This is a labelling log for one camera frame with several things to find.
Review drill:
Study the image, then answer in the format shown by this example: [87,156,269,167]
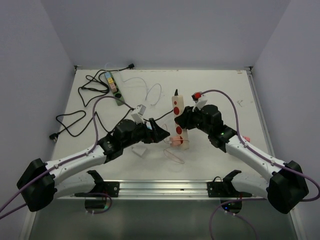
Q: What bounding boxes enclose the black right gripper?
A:
[175,104,212,135]

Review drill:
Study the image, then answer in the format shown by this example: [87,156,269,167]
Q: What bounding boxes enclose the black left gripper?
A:
[122,117,170,149]

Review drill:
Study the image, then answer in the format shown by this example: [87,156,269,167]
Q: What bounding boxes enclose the salmon usb charger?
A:
[169,135,184,147]

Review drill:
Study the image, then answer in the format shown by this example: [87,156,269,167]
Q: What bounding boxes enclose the white usb charger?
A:
[131,146,148,158]

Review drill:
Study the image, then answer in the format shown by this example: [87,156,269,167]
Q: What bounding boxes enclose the cream power strip red sockets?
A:
[171,90,190,150]

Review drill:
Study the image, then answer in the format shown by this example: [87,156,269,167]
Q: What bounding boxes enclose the green power strip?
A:
[104,71,125,106]

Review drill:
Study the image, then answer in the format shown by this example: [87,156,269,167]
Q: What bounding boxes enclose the blue plug adapter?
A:
[145,122,152,130]

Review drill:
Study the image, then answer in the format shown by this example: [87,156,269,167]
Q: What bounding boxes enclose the pink usb charger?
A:
[109,83,117,92]

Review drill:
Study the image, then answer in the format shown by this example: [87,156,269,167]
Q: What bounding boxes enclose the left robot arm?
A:
[17,118,170,212]

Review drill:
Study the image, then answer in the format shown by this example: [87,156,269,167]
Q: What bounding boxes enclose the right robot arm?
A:
[173,105,309,214]

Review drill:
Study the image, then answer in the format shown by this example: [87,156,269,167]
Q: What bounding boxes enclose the pink usb cable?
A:
[161,123,186,165]

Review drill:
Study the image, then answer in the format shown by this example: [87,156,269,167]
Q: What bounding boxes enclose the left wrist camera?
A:
[131,104,146,124]

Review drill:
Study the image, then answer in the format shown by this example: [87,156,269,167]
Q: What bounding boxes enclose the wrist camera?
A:
[131,104,146,124]
[192,92,208,112]

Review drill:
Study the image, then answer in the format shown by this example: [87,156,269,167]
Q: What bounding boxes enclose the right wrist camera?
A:
[192,92,208,112]

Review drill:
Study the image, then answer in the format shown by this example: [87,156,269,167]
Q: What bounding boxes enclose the light blue usb cable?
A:
[104,62,163,106]

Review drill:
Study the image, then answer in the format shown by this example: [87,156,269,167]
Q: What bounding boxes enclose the front aluminium rail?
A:
[54,178,267,199]

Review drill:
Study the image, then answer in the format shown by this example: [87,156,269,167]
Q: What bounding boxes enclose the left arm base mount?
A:
[74,170,120,198]

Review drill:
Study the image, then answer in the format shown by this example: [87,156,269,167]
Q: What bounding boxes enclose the black green strip cord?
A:
[77,63,135,108]

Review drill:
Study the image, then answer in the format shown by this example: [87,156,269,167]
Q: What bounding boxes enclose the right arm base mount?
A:
[206,170,252,198]

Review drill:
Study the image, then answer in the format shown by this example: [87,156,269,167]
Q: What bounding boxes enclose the black cream strip cord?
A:
[48,88,180,145]

